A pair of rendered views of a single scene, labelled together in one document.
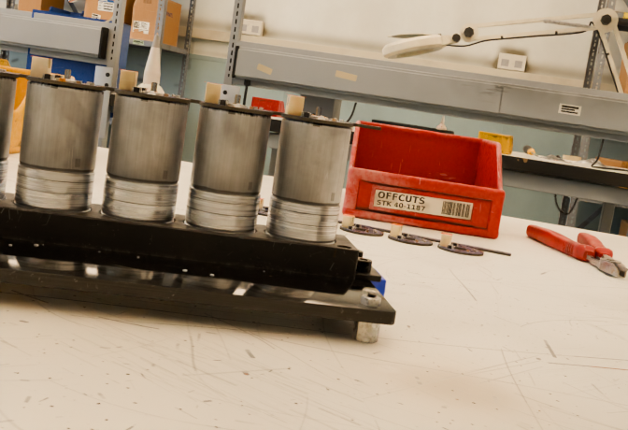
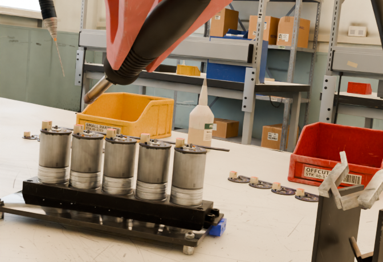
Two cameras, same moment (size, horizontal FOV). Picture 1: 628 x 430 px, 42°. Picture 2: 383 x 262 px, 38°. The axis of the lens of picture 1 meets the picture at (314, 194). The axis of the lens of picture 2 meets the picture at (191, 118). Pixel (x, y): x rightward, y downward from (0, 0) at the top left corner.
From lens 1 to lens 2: 0.19 m
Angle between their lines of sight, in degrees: 23
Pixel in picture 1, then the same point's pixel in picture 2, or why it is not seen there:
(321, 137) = (186, 159)
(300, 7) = not seen: outside the picture
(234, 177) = (150, 176)
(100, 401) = not seen: outside the picture
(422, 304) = (250, 237)
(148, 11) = (287, 27)
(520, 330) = (286, 254)
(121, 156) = (105, 167)
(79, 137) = (89, 159)
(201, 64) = (324, 57)
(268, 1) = (370, 12)
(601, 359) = not seen: outside the picture
